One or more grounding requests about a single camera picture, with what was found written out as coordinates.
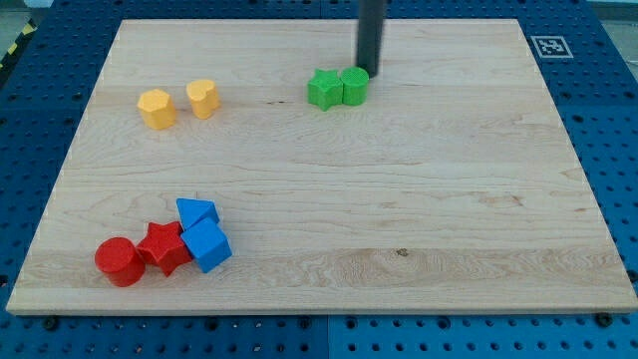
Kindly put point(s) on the green star block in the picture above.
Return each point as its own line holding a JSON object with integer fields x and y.
{"x": 325, "y": 89}

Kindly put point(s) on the green cylinder block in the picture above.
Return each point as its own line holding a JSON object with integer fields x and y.
{"x": 355, "y": 86}

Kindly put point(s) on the yellow heart block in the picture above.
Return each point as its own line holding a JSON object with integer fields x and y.
{"x": 203, "y": 98}

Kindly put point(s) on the red star block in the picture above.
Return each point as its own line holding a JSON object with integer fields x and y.
{"x": 163, "y": 247}

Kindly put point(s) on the wooden board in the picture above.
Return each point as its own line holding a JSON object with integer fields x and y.
{"x": 454, "y": 189}

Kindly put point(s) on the blue cube block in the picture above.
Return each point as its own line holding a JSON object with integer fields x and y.
{"x": 207, "y": 243}

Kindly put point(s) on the blue triangle block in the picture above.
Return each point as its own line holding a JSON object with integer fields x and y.
{"x": 191, "y": 211}

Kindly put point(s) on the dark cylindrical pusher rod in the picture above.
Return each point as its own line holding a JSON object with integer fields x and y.
{"x": 371, "y": 19}

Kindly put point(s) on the yellow hexagon block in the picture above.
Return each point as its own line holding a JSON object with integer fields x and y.
{"x": 157, "y": 109}

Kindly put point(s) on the red cylinder block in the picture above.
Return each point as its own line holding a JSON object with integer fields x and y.
{"x": 117, "y": 258}

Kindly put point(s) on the fiducial marker tag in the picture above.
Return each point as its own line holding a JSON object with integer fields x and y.
{"x": 551, "y": 47}

